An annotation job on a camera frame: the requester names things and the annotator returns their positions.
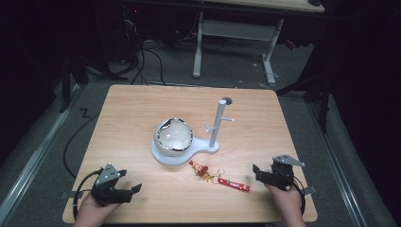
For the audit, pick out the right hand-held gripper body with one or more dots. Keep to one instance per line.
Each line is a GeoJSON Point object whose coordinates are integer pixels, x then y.
{"type": "Point", "coordinates": [282, 176]}

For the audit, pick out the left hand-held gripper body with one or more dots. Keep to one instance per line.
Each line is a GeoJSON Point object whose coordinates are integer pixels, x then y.
{"type": "Point", "coordinates": [107, 192]}

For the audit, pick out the person's left hand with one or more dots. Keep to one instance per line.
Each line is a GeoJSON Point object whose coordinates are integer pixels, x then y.
{"type": "Point", "coordinates": [93, 209]}

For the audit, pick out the person's right hand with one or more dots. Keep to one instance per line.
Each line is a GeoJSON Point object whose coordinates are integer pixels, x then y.
{"type": "Point", "coordinates": [288, 201]}

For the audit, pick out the grey tape strip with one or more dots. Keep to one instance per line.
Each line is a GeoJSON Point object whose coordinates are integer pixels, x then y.
{"type": "Point", "coordinates": [310, 190]}
{"type": "Point", "coordinates": [71, 195]}

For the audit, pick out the white bowl with silver rim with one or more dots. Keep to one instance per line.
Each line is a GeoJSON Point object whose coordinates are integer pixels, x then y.
{"type": "Point", "coordinates": [173, 138]}

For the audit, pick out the white key stand with pegs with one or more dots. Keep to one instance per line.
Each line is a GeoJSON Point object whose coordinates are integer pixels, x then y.
{"type": "Point", "coordinates": [201, 145]}

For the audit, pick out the grey round table cap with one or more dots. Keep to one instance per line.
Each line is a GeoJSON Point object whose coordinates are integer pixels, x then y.
{"type": "Point", "coordinates": [229, 101]}

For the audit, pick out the black metal stand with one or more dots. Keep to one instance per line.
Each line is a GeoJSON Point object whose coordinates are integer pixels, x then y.
{"type": "Point", "coordinates": [323, 101]}
{"type": "Point", "coordinates": [66, 85]}

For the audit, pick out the dark computer tower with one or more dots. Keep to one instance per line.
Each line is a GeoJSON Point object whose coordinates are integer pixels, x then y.
{"type": "Point", "coordinates": [130, 31]}

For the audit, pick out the white-legged desk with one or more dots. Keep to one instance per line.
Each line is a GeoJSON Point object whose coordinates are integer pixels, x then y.
{"type": "Point", "coordinates": [236, 30]}

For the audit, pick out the aluminium floor rail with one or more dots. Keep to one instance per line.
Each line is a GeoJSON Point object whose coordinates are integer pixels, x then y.
{"type": "Point", "coordinates": [337, 167]}
{"type": "Point", "coordinates": [34, 157]}

